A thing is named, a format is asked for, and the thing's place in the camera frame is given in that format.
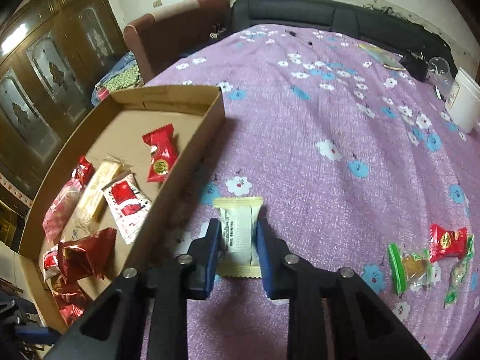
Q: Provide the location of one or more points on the white plastic jar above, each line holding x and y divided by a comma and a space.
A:
463, 102

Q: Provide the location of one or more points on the red candy bar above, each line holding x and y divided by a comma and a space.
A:
446, 243

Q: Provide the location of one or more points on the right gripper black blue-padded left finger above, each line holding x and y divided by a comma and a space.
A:
149, 306

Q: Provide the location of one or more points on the clear green-edged cake packet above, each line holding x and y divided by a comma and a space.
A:
409, 269

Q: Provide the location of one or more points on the pink checkered snack packet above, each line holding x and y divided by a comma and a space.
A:
61, 209

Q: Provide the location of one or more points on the green patterned booklet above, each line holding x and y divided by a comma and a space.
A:
384, 57

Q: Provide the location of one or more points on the black pen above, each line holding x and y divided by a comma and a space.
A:
298, 38

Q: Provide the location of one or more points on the brown wooden glass cabinet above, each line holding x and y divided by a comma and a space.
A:
53, 53

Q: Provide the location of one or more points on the shiny red foil snack bag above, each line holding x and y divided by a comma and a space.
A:
87, 256

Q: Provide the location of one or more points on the green twist-wrapped candy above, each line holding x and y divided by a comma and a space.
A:
458, 274

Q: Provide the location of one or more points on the white red sachet packet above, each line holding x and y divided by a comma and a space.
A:
128, 204

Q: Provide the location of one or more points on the cream white snack packet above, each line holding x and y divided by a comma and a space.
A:
238, 217

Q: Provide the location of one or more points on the clear glass cup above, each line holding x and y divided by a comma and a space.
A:
439, 75

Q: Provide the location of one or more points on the black leather sofa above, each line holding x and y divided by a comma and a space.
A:
375, 27

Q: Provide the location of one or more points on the brown cardboard tray box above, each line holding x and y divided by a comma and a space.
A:
113, 132

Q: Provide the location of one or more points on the yellow biscuit bar packet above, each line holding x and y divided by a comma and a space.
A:
91, 202

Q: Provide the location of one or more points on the small red foil candy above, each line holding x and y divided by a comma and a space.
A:
71, 300

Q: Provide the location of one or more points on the small red candy packet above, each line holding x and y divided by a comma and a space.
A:
163, 153

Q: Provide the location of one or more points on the small black pouch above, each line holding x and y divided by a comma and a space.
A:
416, 65

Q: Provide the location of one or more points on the purple floral tablecloth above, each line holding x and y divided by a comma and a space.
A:
348, 157

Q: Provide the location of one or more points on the maroon armchair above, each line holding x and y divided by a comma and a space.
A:
160, 38

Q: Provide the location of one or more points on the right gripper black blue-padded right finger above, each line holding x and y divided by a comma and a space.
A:
332, 314

